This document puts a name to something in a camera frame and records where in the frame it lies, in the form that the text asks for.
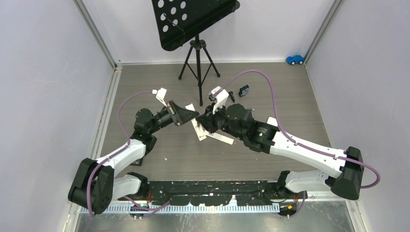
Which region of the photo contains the small black blue box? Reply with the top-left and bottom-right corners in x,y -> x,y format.
238,85 -> 249,98

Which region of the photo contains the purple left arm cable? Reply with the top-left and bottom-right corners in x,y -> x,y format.
86,90 -> 172,220

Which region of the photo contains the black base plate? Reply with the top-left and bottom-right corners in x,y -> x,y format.
128,180 -> 305,206

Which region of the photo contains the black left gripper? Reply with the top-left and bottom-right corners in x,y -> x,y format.
148,101 -> 198,134

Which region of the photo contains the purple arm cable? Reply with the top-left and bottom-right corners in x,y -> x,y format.
218,69 -> 381,219
86,90 -> 172,220

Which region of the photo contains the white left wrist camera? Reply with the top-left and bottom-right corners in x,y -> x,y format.
152,87 -> 167,107

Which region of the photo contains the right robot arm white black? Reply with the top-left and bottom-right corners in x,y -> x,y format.
196,104 -> 364,200

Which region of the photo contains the white remote control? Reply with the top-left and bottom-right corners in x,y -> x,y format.
185,103 -> 206,141

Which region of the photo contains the black music stand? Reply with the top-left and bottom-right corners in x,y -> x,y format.
151,0 -> 240,106

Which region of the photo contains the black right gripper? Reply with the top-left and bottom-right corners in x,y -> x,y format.
197,101 -> 246,140

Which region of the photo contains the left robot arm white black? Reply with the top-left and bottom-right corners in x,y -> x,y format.
68,101 -> 199,215

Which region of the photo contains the black screw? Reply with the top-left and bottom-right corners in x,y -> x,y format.
228,92 -> 235,103

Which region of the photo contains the blue toy car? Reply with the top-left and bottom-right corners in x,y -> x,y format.
286,55 -> 305,65

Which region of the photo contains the white rectangular box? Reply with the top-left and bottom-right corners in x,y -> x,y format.
205,131 -> 234,145

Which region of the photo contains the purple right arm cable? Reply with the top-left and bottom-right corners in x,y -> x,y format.
218,69 -> 381,219

